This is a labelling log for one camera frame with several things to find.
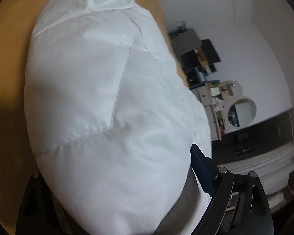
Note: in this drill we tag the round mirror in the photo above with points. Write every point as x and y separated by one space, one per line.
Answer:
242 112

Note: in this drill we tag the orange bed blanket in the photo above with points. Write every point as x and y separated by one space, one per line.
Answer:
7 102

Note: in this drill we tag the white drawer cabinet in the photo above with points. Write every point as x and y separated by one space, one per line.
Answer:
205 98

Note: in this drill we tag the white puffer jacket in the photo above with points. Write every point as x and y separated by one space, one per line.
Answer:
100 102

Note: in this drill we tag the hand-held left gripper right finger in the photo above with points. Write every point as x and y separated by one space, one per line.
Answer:
205 173

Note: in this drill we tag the black wall panel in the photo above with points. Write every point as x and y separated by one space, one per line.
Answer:
212 51

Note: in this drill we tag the white folded bedding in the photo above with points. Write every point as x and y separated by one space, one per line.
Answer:
259 161

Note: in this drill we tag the black low furniture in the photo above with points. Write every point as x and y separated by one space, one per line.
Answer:
254 137

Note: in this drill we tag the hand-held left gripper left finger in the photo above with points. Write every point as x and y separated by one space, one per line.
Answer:
31 208

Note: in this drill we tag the blue shelf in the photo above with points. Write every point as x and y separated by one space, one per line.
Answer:
198 76

